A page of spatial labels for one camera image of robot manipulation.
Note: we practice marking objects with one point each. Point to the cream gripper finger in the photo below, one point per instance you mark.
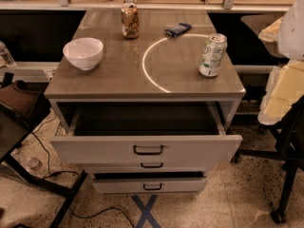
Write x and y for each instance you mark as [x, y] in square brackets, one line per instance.
[270, 33]
[285, 87]

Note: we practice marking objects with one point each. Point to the green white 7up can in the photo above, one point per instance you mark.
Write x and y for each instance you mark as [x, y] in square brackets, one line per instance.
[215, 46]

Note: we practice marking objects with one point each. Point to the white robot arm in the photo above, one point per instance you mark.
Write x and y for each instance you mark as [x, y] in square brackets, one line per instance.
[290, 39]

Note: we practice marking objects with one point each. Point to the gold brown soda can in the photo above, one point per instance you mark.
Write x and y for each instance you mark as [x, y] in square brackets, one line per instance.
[130, 20]

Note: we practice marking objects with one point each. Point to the white ceramic bowl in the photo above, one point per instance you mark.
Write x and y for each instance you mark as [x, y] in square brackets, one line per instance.
[84, 53]

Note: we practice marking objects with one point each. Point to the dark blue snack packet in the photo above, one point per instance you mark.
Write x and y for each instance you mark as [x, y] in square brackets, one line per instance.
[178, 29]

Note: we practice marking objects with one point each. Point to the grey drawer cabinet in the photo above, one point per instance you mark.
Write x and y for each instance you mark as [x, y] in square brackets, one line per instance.
[153, 68]

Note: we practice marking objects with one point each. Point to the open top drawer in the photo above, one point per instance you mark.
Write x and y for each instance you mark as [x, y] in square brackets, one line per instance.
[152, 135]

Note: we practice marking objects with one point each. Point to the open drawer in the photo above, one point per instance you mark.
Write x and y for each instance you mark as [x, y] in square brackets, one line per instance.
[149, 182]
[152, 135]

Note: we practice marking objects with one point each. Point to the open bottom drawer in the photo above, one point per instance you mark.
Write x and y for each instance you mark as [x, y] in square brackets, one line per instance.
[149, 182]

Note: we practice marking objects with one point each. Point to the brown bag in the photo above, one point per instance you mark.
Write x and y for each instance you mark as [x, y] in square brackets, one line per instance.
[24, 106]

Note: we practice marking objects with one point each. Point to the clear plastic bottle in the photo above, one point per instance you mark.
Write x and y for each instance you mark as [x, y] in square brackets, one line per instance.
[5, 54]

